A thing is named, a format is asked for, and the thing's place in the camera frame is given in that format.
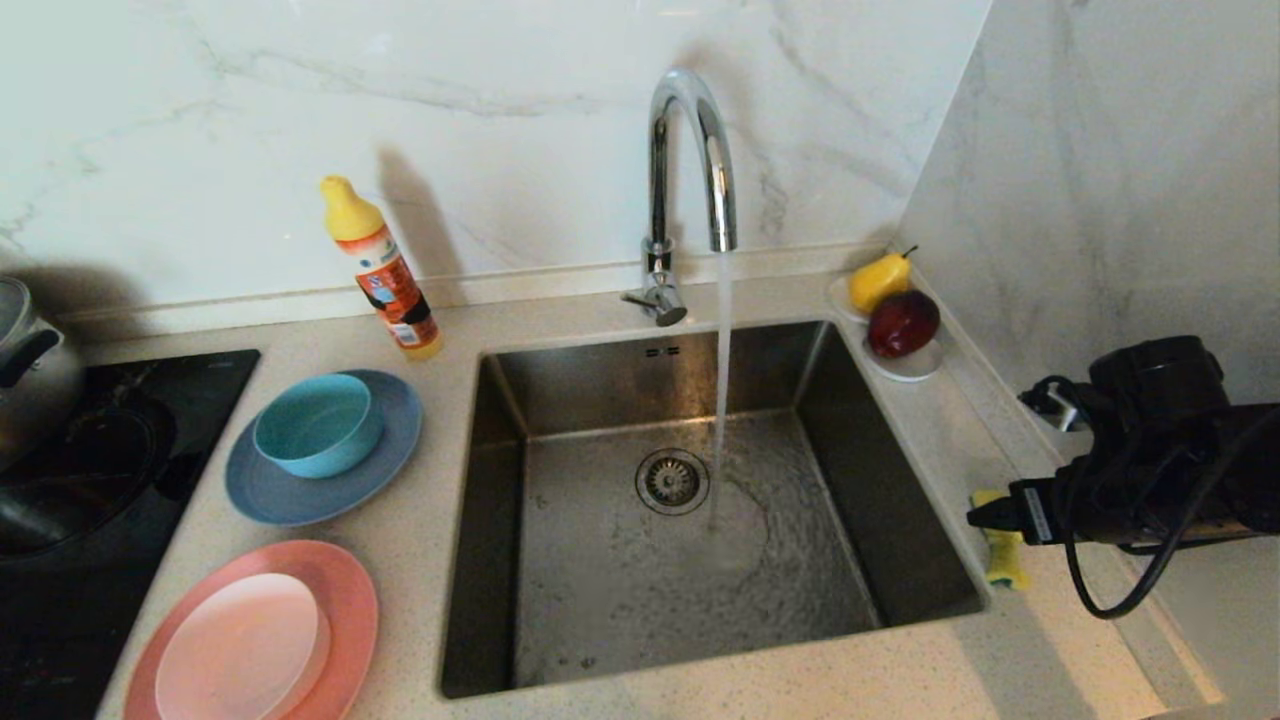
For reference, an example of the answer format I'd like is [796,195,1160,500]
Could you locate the black induction cooktop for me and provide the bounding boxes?
[0,349,261,720]

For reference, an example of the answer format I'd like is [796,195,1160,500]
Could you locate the small pale pink plate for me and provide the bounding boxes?
[153,572,331,720]

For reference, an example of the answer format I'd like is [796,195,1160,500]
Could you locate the chrome gooseneck faucet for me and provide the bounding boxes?
[619,68,739,330]

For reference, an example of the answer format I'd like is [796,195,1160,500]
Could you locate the black frying pan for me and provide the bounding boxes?
[0,400,177,561]

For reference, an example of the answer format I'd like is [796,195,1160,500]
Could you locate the large salmon pink plate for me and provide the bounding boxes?
[122,540,380,720]

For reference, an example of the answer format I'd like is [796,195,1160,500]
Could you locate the small white fruit dish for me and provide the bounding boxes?
[826,276,945,382]

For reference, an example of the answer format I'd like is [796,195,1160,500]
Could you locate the blue plate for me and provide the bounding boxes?
[223,370,423,527]

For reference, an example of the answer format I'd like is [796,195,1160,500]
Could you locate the dark red apple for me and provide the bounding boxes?
[867,290,942,359]

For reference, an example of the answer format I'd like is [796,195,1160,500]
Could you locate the stainless steel sink basin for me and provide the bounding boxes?
[440,320,991,699]

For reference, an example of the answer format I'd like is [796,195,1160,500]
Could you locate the teal bowl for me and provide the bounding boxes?
[252,374,385,479]

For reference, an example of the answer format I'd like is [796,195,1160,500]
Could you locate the orange yellow-capped detergent bottle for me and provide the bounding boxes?
[320,176,444,361]

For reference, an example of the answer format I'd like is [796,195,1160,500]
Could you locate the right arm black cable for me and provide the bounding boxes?
[1020,375,1280,621]

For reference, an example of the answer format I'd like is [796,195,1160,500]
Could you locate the round metal drain strainer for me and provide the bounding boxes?
[634,448,711,516]

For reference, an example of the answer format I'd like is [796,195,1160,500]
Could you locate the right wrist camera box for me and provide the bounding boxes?
[1018,383,1089,434]

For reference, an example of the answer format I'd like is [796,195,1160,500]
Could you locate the yellow pear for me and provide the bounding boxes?
[849,246,919,316]

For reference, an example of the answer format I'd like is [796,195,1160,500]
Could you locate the yellow fish-shaped sponge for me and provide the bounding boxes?
[972,489,1033,592]

